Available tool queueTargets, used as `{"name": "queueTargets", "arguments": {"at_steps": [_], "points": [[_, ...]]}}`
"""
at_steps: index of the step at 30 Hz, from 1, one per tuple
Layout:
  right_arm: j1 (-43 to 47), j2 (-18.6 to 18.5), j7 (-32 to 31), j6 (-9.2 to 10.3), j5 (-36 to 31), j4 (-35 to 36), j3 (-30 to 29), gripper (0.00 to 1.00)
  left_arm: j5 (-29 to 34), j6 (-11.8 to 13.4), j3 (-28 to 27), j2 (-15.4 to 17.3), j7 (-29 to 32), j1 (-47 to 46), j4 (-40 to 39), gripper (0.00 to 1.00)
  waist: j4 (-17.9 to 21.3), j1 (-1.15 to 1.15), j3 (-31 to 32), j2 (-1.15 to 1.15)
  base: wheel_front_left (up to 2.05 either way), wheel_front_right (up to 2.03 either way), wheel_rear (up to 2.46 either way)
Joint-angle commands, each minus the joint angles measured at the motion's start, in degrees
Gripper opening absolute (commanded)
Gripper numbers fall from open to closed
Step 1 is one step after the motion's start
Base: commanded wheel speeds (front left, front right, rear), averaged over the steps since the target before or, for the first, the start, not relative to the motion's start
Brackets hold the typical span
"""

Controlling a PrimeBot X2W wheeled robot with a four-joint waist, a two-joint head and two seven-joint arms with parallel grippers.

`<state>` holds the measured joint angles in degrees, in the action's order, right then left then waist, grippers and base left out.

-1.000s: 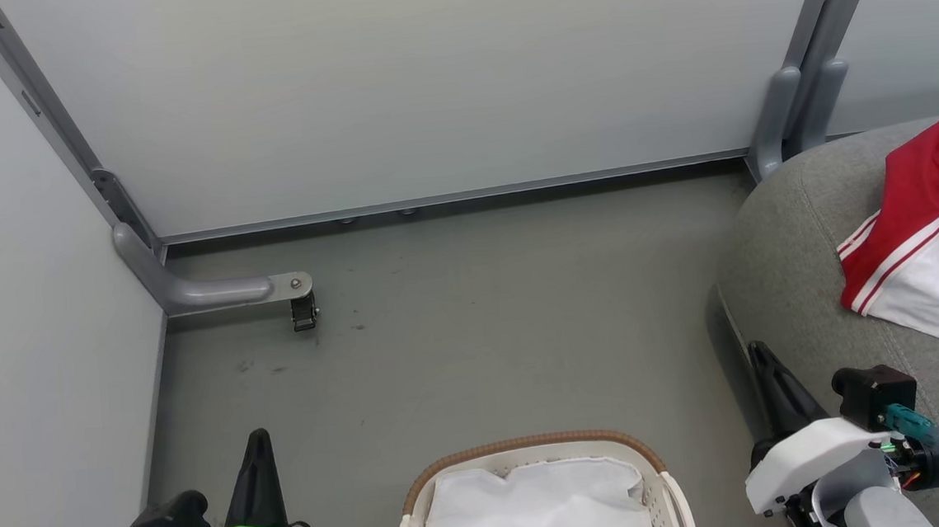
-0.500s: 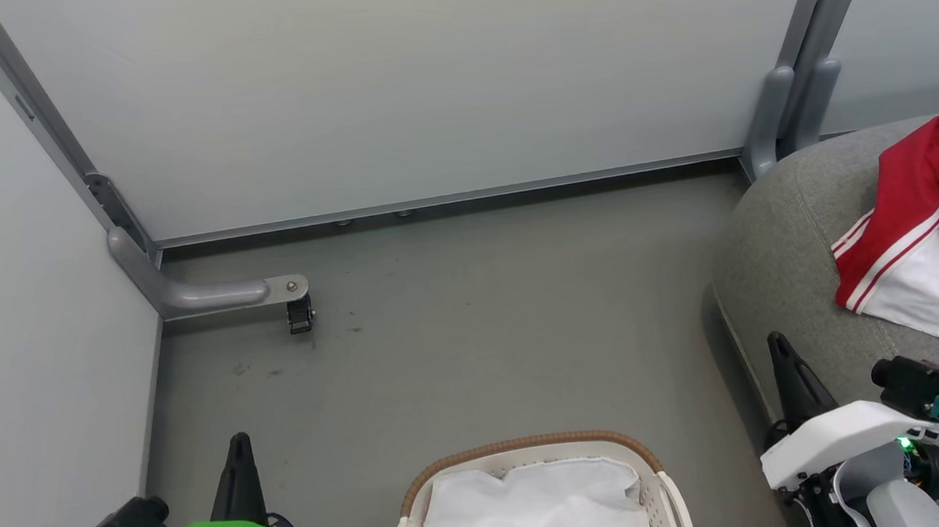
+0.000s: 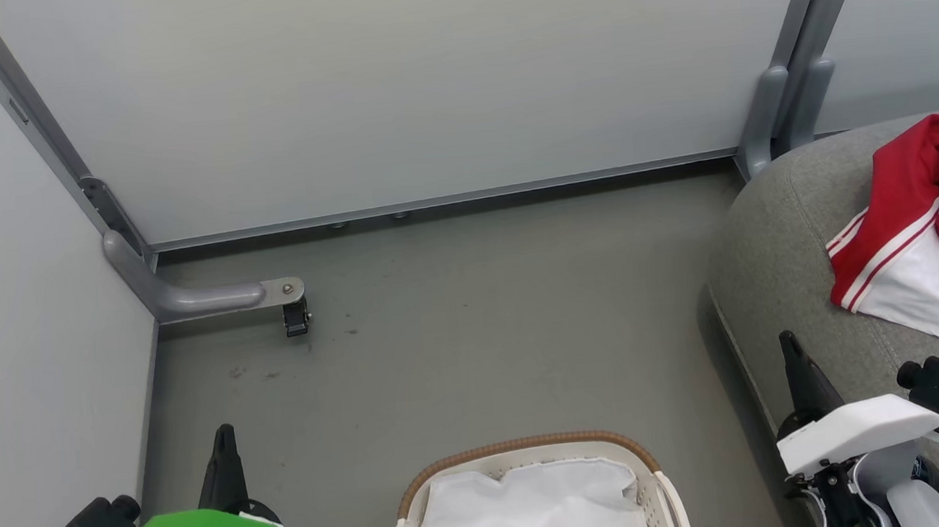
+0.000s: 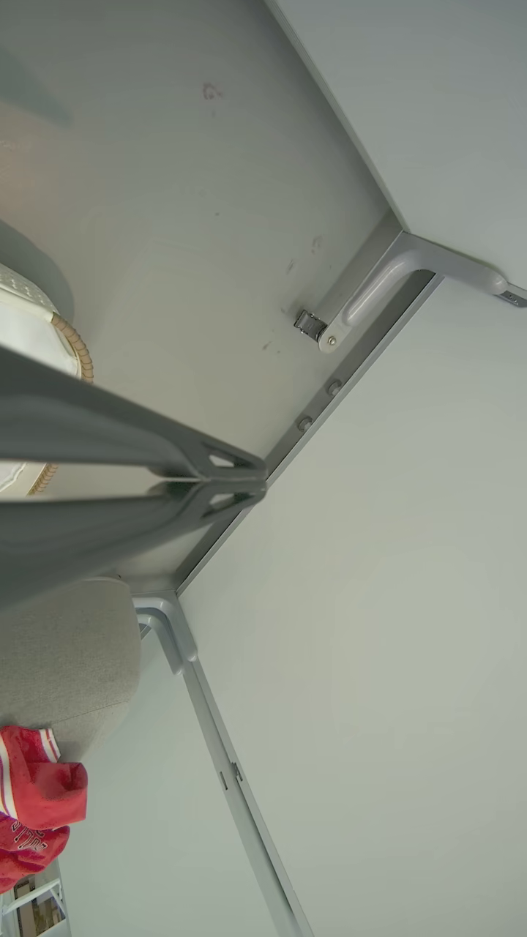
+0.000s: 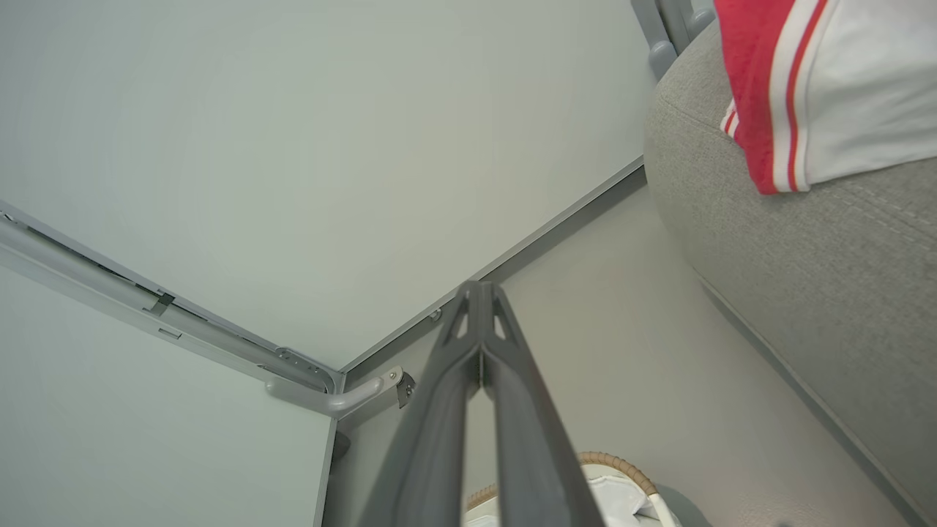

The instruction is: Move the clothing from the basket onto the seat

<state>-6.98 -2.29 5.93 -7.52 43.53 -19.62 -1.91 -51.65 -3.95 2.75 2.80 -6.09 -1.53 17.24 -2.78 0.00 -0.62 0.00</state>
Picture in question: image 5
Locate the grey metal frame tube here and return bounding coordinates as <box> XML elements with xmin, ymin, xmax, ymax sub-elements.
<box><xmin>630</xmin><ymin>0</ymin><xmax>717</xmax><ymax>80</ymax></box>

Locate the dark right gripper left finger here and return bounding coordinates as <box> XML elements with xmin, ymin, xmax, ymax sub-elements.
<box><xmin>359</xmin><ymin>282</ymin><xmax>485</xmax><ymax>527</ymax></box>

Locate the grey fabric sofa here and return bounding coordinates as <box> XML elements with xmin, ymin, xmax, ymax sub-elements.
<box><xmin>643</xmin><ymin>18</ymin><xmax>937</xmax><ymax>527</ymax></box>

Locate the red white sports garment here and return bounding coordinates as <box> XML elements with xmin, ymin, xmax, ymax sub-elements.
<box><xmin>714</xmin><ymin>0</ymin><xmax>937</xmax><ymax>195</ymax></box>

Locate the white cloth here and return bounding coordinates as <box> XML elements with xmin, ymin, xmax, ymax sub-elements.
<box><xmin>468</xmin><ymin>474</ymin><xmax>664</xmax><ymax>527</ymax></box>

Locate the white basket with rattan rim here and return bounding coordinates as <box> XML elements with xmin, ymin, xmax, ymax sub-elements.
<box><xmin>466</xmin><ymin>451</ymin><xmax>683</xmax><ymax>527</ymax></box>

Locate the grey aluminium partition rail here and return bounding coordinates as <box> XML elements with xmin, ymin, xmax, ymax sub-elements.
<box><xmin>0</xmin><ymin>200</ymin><xmax>346</xmax><ymax>394</ymax></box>

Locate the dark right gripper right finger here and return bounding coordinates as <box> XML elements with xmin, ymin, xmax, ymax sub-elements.
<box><xmin>480</xmin><ymin>282</ymin><xmax>605</xmax><ymax>527</ymax></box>

